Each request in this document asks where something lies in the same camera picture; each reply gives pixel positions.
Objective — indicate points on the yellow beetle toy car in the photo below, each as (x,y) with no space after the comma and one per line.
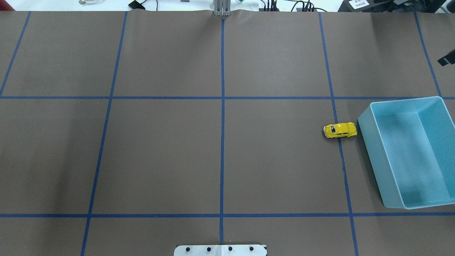
(340,130)

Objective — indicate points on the aluminium frame post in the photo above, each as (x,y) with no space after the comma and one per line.
(222,7)

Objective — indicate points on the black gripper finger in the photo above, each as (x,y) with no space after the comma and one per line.
(447,59)

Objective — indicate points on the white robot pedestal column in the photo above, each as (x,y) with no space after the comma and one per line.
(221,250)

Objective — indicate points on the light blue plastic bin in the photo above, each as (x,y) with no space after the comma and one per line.
(410,144)

